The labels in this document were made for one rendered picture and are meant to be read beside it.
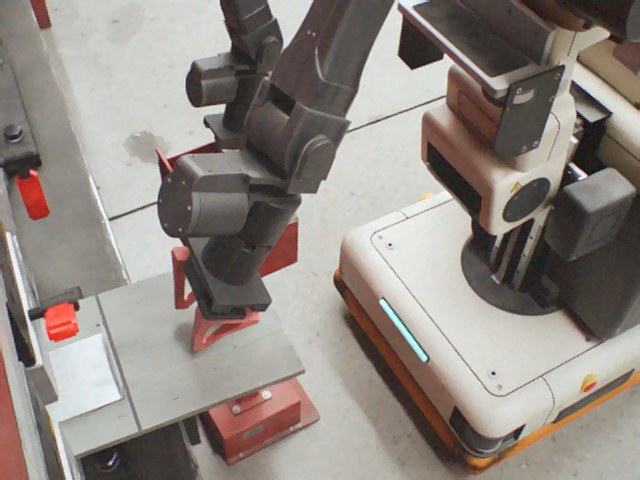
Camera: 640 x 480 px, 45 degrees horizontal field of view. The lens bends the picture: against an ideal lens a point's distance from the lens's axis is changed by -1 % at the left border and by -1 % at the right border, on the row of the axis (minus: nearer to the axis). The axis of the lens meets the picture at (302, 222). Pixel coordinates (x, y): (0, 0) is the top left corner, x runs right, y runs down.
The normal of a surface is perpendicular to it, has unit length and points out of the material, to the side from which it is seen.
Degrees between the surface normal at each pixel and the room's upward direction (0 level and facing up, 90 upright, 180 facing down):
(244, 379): 0
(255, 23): 84
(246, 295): 29
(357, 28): 80
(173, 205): 61
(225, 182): 83
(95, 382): 2
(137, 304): 0
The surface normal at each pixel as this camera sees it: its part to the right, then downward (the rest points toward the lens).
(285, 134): -0.70, -0.08
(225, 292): 0.47, -0.71
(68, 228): 0.02, -0.65
